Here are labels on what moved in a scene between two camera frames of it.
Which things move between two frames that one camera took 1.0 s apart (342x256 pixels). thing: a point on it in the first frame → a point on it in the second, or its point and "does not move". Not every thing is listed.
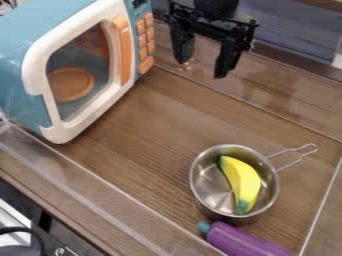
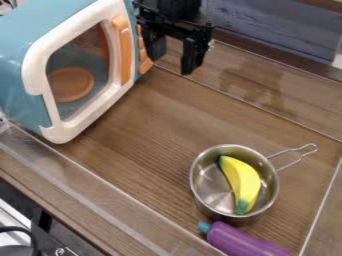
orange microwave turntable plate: (70, 84) does not move
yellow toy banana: (245, 184) does not move
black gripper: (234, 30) → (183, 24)
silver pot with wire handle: (209, 183) does not move
